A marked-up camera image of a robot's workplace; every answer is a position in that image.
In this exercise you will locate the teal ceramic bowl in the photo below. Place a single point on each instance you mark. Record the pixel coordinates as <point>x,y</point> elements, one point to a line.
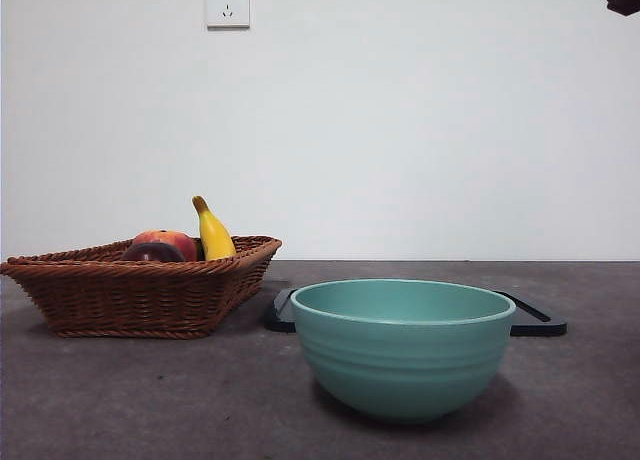
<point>402,360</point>

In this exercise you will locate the dark red plum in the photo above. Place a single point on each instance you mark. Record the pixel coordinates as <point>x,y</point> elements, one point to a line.
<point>152,254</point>

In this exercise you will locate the dark rectangular tray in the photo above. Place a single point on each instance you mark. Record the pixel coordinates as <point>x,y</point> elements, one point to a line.
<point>542,325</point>

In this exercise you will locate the yellow banana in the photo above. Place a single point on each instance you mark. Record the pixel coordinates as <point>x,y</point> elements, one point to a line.
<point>216,235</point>

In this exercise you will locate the red yellow apple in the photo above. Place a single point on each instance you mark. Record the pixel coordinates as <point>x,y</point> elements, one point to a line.
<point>175,240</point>

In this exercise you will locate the brown wicker basket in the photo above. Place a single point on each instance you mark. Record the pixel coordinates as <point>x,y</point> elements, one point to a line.
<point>140,300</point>

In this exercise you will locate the white wall socket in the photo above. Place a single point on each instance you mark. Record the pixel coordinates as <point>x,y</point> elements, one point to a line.
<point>229,5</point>

